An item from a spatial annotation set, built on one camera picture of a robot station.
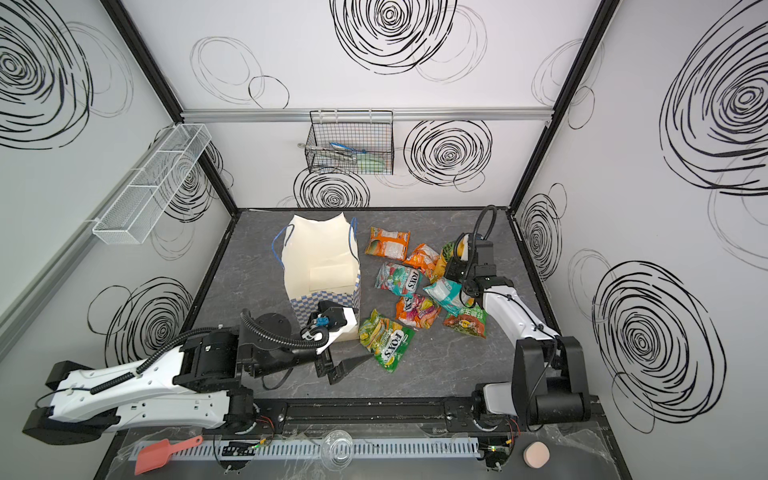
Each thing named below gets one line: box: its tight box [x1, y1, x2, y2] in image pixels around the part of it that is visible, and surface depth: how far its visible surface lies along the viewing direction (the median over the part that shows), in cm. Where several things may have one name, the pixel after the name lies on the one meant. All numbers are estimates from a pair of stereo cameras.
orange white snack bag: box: [364, 227, 411, 261], surface depth 107 cm
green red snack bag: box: [443, 305, 488, 339], surface depth 88 cm
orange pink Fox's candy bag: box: [396, 294, 442, 329], surface depth 90 cm
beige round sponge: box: [523, 441, 551, 469], surface depth 69 cm
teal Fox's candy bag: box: [375, 262, 422, 297], surface depth 98 cm
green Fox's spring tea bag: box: [358, 308, 416, 373], surface depth 86 cm
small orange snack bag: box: [404, 243, 447, 280], surface depth 101 cm
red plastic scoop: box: [134, 435, 204, 476], surface depth 70 cm
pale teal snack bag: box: [423, 277, 465, 317], surface depth 88 cm
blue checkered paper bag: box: [272, 212, 361, 338], surface depth 84 cm
